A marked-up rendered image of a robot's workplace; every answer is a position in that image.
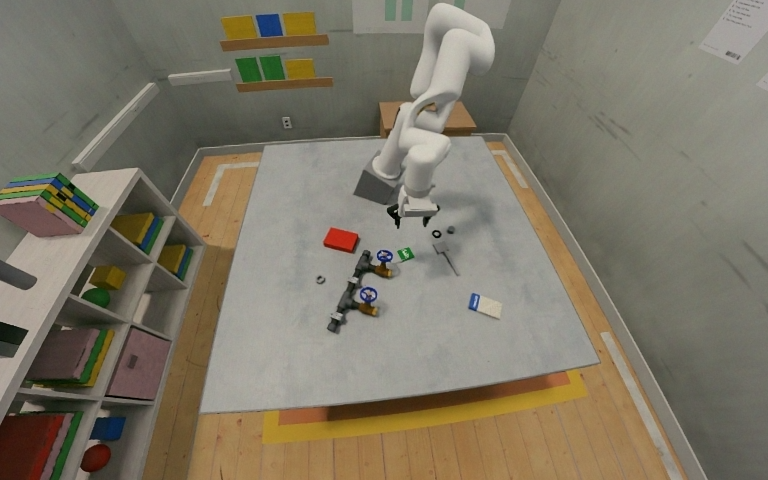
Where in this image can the red block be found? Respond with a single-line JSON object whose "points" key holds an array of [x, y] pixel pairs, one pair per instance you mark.
{"points": [[341, 240]]}

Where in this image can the green tag with silver chain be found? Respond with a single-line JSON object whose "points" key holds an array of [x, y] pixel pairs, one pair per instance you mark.
{"points": [[404, 254]]}

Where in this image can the grey pipe assembly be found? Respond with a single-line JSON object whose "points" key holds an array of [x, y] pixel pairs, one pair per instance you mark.
{"points": [[353, 282]]}

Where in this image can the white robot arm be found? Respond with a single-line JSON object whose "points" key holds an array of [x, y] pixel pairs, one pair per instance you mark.
{"points": [[419, 136]]}

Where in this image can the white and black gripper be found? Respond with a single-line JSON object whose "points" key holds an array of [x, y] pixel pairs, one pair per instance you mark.
{"points": [[403, 199]]}

